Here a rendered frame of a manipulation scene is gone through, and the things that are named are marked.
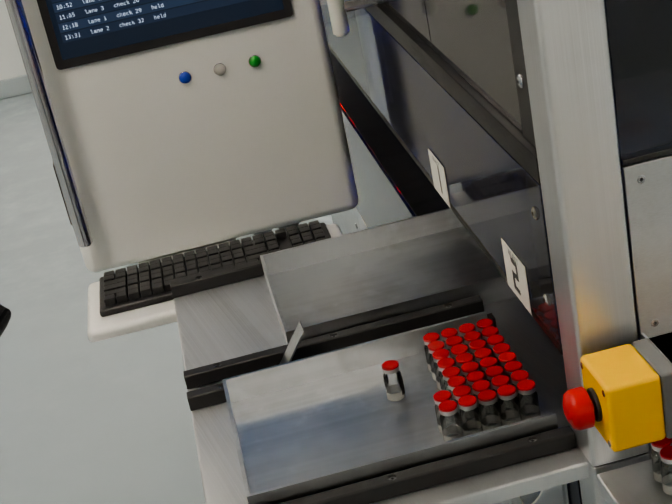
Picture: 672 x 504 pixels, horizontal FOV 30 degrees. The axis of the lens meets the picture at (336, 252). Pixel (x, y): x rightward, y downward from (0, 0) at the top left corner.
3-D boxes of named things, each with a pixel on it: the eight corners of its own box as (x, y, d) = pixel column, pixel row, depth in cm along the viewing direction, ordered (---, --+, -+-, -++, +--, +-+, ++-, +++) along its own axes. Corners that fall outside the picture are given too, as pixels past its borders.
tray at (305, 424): (489, 335, 159) (485, 310, 158) (559, 440, 135) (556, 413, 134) (228, 403, 156) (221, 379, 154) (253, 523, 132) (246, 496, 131)
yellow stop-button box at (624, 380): (654, 398, 125) (648, 336, 122) (685, 435, 119) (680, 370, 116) (582, 417, 125) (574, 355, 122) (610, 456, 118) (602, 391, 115)
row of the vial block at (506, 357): (495, 348, 155) (490, 316, 153) (543, 421, 139) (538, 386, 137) (478, 353, 155) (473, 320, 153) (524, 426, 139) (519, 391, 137)
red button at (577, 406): (597, 409, 123) (593, 374, 121) (613, 430, 119) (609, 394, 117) (561, 419, 122) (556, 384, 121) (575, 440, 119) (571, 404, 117)
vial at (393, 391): (403, 390, 150) (397, 359, 149) (407, 399, 148) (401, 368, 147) (385, 395, 150) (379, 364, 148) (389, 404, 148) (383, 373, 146)
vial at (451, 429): (460, 432, 140) (454, 397, 138) (466, 442, 138) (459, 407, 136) (441, 437, 140) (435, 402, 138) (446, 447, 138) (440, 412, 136)
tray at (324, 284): (481, 221, 191) (478, 200, 189) (537, 291, 167) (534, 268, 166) (264, 276, 188) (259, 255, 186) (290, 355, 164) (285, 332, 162)
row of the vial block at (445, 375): (443, 362, 155) (437, 330, 153) (485, 437, 138) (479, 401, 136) (426, 366, 154) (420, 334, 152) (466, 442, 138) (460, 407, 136)
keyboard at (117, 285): (325, 227, 219) (323, 215, 218) (340, 258, 206) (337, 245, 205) (100, 283, 216) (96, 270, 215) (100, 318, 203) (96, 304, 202)
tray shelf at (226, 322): (474, 221, 196) (472, 210, 195) (660, 457, 132) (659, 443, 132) (174, 297, 192) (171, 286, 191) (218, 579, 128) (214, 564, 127)
